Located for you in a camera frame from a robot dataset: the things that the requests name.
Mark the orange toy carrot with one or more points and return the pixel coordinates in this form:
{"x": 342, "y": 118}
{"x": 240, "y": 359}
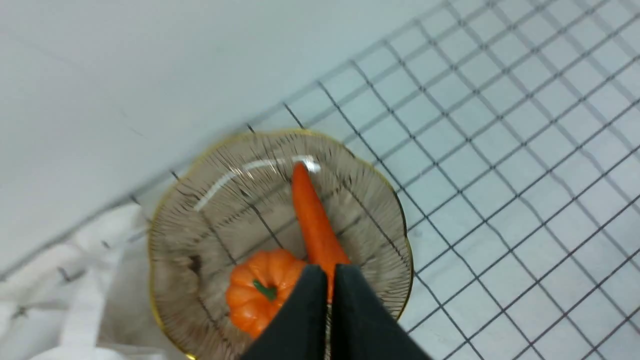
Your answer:
{"x": 321, "y": 243}

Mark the white cloth tote bag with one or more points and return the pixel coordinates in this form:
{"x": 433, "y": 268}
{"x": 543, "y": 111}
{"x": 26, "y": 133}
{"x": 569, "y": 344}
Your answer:
{"x": 86, "y": 297}

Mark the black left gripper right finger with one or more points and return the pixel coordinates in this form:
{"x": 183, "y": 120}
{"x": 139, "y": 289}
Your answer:
{"x": 361, "y": 327}

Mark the small orange pumpkin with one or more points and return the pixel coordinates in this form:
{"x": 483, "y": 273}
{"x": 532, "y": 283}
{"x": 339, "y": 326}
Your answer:
{"x": 259, "y": 287}

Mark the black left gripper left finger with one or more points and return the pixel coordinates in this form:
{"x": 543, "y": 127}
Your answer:
{"x": 298, "y": 331}

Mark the white grid tablecloth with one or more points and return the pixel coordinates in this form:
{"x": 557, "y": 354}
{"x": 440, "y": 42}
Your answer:
{"x": 509, "y": 130}

